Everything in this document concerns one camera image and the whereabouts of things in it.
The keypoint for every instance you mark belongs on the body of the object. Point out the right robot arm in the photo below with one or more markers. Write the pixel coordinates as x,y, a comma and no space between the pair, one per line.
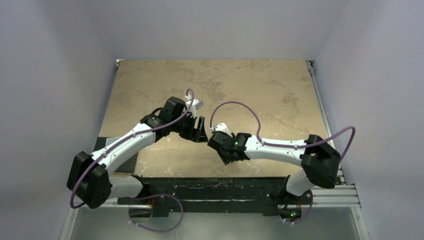
318,160

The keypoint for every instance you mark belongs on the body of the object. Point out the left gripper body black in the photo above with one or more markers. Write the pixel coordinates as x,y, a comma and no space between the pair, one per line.
187,126

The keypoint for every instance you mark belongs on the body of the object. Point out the aluminium frame rail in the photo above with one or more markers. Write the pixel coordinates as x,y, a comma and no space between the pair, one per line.
342,195

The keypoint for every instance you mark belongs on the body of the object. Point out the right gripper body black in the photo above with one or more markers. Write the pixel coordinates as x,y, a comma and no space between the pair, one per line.
218,143

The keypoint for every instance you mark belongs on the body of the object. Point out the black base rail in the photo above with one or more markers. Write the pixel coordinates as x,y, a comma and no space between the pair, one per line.
244,195

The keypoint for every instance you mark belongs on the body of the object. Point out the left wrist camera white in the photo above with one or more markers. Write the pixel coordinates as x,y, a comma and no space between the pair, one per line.
196,105

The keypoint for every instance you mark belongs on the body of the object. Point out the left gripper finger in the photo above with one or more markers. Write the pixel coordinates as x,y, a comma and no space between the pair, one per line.
200,131
192,138

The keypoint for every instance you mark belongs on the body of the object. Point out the white plastic box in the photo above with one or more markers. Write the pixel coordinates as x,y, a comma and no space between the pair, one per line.
111,140

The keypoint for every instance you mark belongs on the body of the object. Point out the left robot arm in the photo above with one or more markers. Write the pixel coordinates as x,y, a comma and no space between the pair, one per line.
91,176

